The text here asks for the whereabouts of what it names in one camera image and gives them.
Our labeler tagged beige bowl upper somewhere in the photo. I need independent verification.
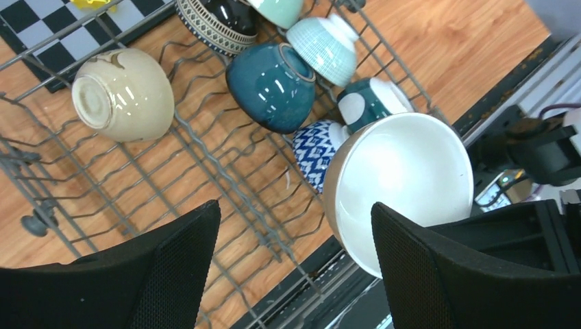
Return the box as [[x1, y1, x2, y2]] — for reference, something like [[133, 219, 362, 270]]
[[71, 48, 175, 143]]

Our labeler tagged grey wire dish rack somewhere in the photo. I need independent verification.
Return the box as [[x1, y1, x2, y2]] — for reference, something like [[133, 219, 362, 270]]
[[0, 0, 450, 329]]

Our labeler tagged beige floral bowl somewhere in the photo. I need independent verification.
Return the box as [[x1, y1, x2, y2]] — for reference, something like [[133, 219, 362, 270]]
[[323, 112, 474, 278]]

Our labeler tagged mint green bowl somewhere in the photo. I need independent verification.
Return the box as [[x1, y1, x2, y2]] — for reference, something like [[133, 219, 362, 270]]
[[247, 0, 304, 29]]

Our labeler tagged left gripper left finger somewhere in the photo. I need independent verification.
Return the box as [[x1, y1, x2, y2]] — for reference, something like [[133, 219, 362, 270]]
[[1, 200, 221, 328]]

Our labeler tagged teal white dotted bowl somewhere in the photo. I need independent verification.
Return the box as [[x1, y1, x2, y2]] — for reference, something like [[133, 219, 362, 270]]
[[336, 77, 414, 133]]

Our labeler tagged dark teal glazed bowl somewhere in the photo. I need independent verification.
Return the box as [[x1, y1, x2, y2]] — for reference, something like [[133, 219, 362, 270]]
[[225, 42, 316, 134]]

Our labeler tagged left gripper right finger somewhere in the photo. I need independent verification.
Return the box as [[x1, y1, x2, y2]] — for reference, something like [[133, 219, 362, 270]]
[[371, 202, 580, 328]]

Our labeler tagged light blue striped bowl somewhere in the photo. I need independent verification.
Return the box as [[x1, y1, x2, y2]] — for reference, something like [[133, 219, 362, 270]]
[[286, 13, 359, 87]]

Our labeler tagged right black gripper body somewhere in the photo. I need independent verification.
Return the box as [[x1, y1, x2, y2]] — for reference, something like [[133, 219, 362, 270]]
[[467, 106, 581, 273]]

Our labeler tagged black white checkerboard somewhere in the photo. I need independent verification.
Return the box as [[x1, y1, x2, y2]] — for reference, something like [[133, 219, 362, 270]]
[[1, 1, 174, 93]]

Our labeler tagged blue zigzag bowl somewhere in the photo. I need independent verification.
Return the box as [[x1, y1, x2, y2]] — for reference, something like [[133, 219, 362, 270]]
[[293, 119, 350, 193]]

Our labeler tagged yellow toy car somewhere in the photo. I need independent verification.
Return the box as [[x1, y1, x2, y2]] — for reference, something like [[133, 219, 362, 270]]
[[70, 0, 110, 10]]

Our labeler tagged black patterned bowl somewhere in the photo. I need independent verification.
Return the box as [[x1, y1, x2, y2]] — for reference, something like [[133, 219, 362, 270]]
[[175, 0, 258, 57]]

